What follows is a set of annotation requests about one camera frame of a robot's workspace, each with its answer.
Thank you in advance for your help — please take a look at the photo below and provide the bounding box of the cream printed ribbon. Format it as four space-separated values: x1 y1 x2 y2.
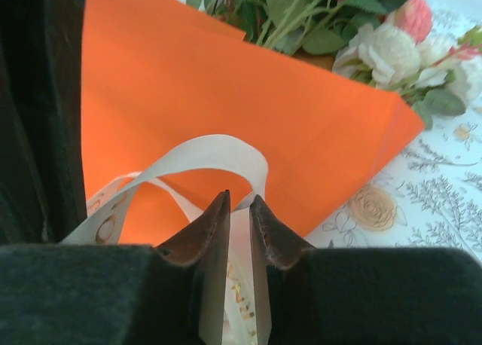
59 133 272 345

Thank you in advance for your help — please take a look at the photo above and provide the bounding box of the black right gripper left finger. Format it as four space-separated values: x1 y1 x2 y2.
0 189 231 345

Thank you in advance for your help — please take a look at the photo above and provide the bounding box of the orange wrapping paper sheet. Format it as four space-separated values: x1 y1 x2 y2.
81 0 426 246

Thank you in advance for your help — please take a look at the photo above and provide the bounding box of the cream bud flower stem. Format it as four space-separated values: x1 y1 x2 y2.
333 20 482 131

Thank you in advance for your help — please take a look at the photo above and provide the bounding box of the pink rose flower stem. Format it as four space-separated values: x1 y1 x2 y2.
186 0 415 56

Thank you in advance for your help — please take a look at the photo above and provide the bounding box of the floral printed tablecloth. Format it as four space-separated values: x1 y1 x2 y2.
156 0 482 263

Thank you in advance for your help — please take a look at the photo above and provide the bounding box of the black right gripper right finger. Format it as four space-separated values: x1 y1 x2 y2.
249 194 482 345

